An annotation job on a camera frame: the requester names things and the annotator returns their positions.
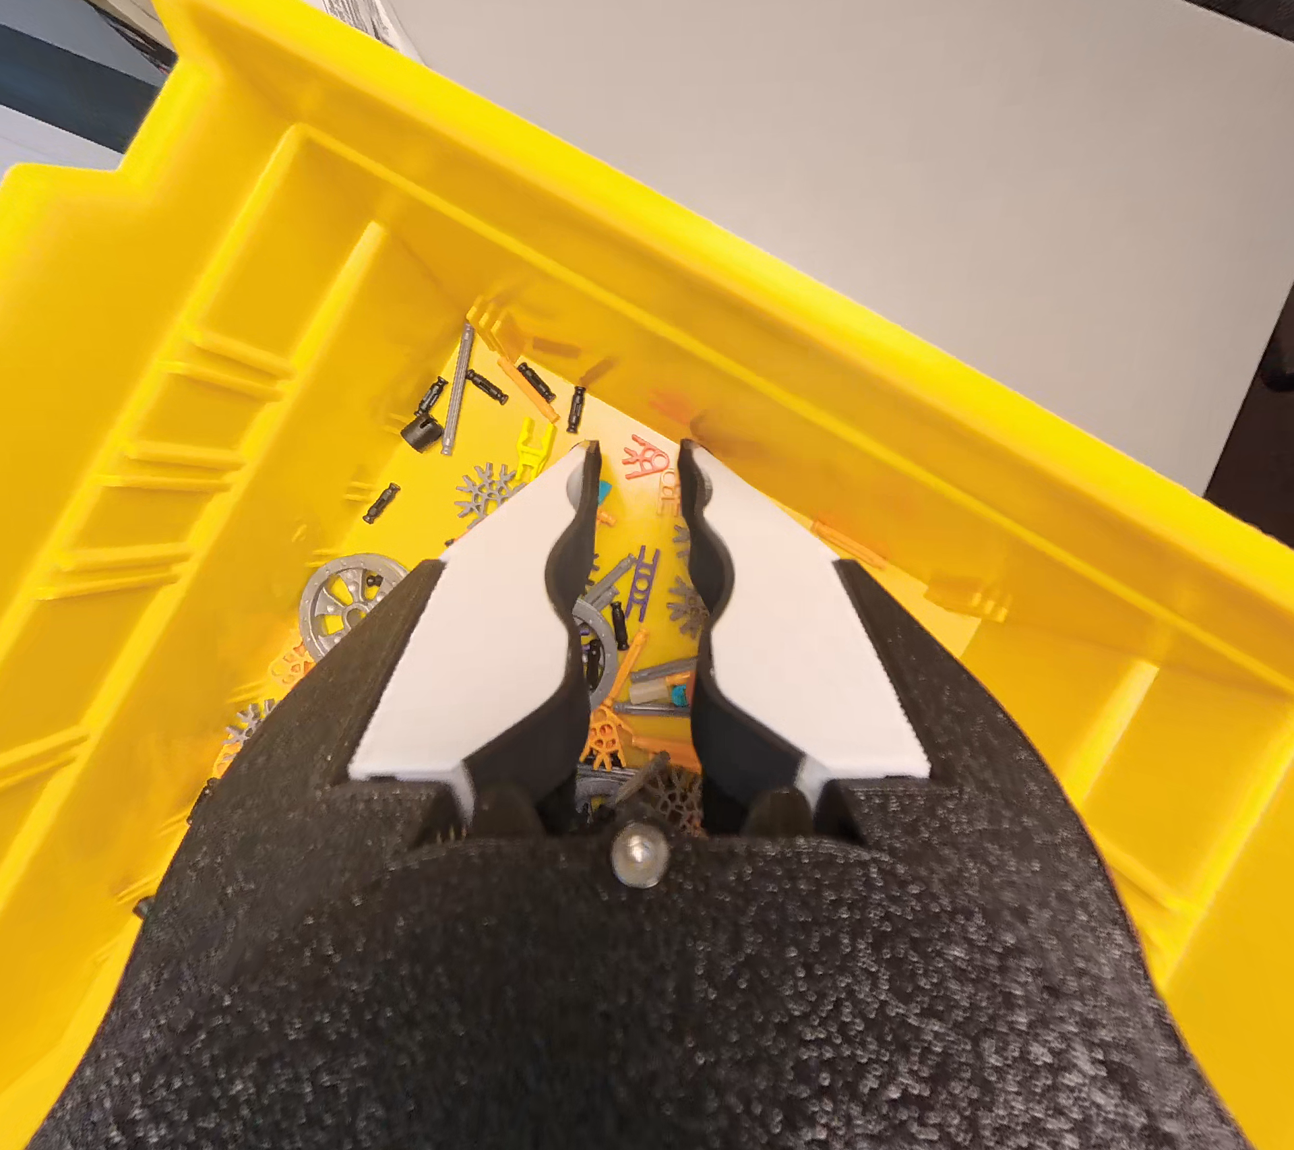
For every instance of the yellow plastic parts bin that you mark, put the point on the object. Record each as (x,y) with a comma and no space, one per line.
(263,361)

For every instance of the pile of dark wheel parts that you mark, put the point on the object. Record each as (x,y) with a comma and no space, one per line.
(486,494)

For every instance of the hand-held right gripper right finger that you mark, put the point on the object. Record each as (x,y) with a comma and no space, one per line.
(810,666)

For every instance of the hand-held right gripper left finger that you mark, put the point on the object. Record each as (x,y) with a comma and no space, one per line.
(475,666)

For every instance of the grey spoked wheel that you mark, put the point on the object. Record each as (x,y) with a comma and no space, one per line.
(314,609)

